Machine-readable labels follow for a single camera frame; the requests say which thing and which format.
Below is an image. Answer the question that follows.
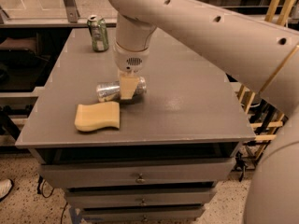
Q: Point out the black floor cable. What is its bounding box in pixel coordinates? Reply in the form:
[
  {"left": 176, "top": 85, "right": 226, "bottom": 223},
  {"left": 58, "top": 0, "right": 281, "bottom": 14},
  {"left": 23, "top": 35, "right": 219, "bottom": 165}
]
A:
[{"left": 36, "top": 175, "right": 69, "bottom": 224}]

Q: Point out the wooden yellow rack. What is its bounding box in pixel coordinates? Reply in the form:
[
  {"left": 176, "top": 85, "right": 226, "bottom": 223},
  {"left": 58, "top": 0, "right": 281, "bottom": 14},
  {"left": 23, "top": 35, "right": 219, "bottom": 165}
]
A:
[{"left": 236, "top": 0, "right": 299, "bottom": 163}]

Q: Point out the grey drawer cabinet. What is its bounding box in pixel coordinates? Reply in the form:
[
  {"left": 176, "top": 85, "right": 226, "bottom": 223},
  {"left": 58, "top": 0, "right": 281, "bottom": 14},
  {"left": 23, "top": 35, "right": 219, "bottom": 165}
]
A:
[{"left": 17, "top": 29, "right": 254, "bottom": 223}]

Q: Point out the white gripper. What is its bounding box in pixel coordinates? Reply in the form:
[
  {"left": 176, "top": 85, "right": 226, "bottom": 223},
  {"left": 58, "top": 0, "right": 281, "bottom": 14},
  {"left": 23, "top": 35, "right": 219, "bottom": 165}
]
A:
[{"left": 113, "top": 42, "right": 150, "bottom": 100}]

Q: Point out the green soda can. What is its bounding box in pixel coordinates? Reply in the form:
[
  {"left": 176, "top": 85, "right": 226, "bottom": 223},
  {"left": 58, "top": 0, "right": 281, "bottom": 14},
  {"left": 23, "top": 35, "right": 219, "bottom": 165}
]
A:
[{"left": 87, "top": 15, "right": 109, "bottom": 52}]

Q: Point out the silver blue redbull can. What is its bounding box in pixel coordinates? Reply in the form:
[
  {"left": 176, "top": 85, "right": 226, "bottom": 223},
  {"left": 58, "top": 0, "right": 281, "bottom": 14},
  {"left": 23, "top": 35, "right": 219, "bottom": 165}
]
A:
[{"left": 96, "top": 77, "right": 147, "bottom": 103}]

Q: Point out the bottom drawer metal knob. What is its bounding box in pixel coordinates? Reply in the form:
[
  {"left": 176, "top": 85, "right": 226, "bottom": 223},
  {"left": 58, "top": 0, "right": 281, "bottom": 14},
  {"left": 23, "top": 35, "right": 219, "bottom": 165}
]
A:
[{"left": 142, "top": 215, "right": 148, "bottom": 222}]

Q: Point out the white shoe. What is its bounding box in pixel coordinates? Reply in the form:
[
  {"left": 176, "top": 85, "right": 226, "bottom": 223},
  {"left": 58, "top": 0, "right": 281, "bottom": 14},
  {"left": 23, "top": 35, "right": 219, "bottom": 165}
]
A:
[{"left": 0, "top": 179, "right": 14, "bottom": 201}]

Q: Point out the drawer metal knob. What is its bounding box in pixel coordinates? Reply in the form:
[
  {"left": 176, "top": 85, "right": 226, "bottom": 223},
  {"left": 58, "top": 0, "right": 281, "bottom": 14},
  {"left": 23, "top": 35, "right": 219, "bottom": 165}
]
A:
[
  {"left": 142, "top": 215, "right": 148, "bottom": 222},
  {"left": 135, "top": 174, "right": 146, "bottom": 184},
  {"left": 140, "top": 199, "right": 147, "bottom": 207}
]

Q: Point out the top drawer metal knob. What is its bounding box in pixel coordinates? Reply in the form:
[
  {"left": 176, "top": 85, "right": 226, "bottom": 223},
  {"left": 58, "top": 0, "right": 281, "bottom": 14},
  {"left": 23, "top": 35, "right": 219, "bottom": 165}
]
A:
[{"left": 135, "top": 174, "right": 146, "bottom": 184}]

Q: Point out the yellow sponge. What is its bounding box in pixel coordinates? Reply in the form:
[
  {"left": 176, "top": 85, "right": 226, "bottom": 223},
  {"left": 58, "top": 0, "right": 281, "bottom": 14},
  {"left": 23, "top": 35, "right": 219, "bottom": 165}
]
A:
[{"left": 75, "top": 102, "right": 121, "bottom": 132}]

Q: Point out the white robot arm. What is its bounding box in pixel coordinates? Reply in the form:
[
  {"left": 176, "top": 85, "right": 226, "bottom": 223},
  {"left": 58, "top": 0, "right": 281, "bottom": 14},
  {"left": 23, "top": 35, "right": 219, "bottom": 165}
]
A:
[{"left": 109, "top": 0, "right": 299, "bottom": 224}]

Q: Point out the middle drawer metal knob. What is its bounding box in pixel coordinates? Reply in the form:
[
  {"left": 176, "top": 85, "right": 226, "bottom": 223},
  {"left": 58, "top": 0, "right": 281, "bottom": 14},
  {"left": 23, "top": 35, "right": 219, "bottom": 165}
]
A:
[{"left": 140, "top": 199, "right": 147, "bottom": 207}]

